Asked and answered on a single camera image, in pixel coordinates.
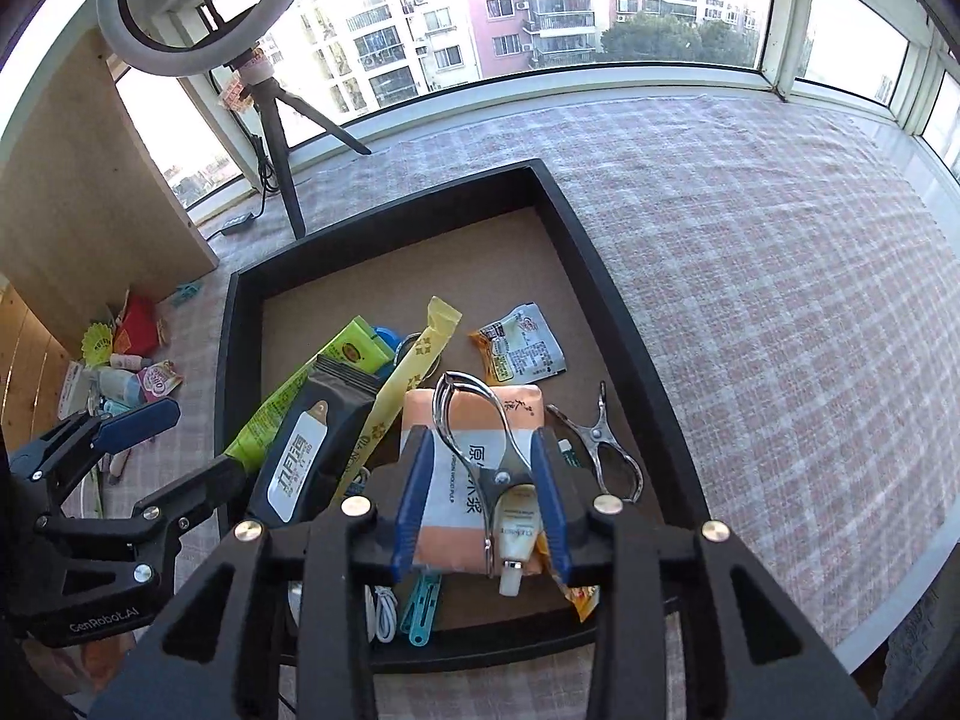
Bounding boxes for blue clothespin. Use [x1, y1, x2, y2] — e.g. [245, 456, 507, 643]
[400, 572, 443, 647]

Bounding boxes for yellow chopsticks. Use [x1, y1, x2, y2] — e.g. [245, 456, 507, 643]
[334, 296, 462, 502]

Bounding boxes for white usb cable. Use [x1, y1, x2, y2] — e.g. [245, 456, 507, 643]
[362, 583, 401, 646]

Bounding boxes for white ring light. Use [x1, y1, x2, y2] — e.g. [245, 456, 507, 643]
[94, 0, 321, 80]

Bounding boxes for large wooden board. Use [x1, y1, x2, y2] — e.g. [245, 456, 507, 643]
[2, 28, 218, 355]

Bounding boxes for orange snack packet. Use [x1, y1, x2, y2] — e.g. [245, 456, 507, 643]
[535, 532, 601, 622]

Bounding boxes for small pink bottle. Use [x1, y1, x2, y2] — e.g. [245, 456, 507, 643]
[109, 353, 153, 372]

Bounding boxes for red packet pouch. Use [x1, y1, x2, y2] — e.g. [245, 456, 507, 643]
[112, 291, 160, 358]

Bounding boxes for white floral cardboard box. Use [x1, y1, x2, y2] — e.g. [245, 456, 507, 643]
[57, 361, 89, 419]

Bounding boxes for teal clothespin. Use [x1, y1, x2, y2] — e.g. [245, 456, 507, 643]
[169, 281, 202, 307]

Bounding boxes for lime green tube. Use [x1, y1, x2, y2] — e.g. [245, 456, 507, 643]
[223, 315, 395, 475]

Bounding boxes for black tripod stand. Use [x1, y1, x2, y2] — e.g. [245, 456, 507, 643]
[242, 76, 371, 241]

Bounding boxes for yellow shuttlecock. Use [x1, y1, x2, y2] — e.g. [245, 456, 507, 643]
[82, 322, 114, 367]

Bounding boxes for blue round tape measure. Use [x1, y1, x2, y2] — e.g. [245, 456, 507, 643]
[374, 325, 404, 351]

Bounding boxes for black storage tray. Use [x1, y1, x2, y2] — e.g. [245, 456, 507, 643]
[214, 157, 712, 675]

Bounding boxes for black wet wipes pack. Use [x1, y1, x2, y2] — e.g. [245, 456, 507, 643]
[245, 356, 381, 528]

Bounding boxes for metal keys carabiner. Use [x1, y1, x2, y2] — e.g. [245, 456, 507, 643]
[547, 380, 644, 504]

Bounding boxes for black usb hub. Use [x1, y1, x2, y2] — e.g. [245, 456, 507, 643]
[220, 211, 257, 236]

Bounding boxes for metal clamp clip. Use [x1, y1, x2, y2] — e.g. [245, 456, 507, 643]
[431, 369, 536, 579]

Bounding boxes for slatted pine wood panel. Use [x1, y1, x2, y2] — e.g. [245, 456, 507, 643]
[0, 284, 70, 454]

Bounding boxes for small white cream tube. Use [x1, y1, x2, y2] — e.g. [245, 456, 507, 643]
[494, 484, 542, 598]

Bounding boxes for coffee mate sachet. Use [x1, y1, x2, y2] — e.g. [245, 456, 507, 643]
[469, 302, 568, 387]
[139, 359, 184, 401]

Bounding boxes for orange white tissue pack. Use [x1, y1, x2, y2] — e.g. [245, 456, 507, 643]
[400, 385, 545, 574]

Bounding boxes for person's left hand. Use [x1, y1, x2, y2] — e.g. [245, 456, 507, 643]
[23, 632, 137, 695]

